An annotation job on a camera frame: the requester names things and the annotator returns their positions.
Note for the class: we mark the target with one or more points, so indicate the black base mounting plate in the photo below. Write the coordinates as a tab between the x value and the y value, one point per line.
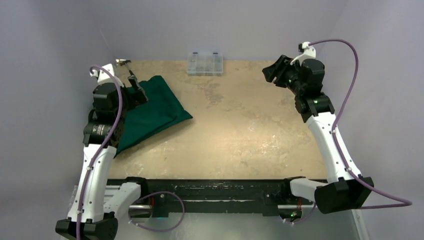
268	197

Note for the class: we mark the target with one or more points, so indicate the clear plastic compartment box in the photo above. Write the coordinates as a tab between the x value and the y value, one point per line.
204	63

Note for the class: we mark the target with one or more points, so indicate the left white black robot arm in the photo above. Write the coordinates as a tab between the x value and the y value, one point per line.
93	216

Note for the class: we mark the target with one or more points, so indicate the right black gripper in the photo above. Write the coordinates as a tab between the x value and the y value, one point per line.
282	73

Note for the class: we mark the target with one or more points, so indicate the dark green surgical drape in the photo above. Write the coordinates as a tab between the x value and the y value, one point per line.
162	111

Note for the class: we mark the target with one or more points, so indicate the small black-handled hammer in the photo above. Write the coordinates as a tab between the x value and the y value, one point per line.
125	62

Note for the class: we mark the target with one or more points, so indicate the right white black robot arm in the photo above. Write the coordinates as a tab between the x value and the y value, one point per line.
303	75

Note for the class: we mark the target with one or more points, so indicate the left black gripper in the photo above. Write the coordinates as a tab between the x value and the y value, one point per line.
138	97

